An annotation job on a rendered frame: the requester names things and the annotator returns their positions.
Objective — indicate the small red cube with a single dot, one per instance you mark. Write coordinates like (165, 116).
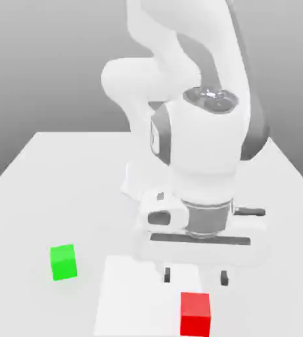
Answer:
(194, 313)

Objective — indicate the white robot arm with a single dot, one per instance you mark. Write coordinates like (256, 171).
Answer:
(206, 147)

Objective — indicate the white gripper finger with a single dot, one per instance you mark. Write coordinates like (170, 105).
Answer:
(167, 275)
(224, 278)

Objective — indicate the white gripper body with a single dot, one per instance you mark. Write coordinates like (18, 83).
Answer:
(201, 252)

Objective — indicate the small green cube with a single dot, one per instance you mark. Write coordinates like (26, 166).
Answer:
(64, 263)

